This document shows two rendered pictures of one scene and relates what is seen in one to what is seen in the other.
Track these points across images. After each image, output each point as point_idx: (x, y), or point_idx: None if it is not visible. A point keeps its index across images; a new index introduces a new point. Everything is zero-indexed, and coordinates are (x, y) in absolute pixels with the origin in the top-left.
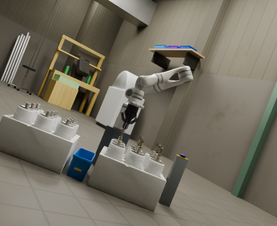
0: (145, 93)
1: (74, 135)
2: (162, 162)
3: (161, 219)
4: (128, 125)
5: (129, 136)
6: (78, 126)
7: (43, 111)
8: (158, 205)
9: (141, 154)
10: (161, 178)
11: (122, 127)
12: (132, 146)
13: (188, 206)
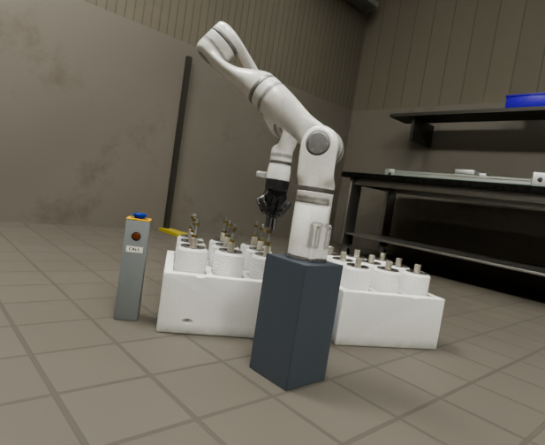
0: (285, 131)
1: (341, 284)
2: (183, 234)
3: (153, 290)
4: (266, 219)
5: (266, 256)
6: (344, 267)
7: (404, 273)
8: (144, 308)
9: (217, 238)
10: (174, 251)
11: (274, 228)
12: (238, 251)
13: (26, 335)
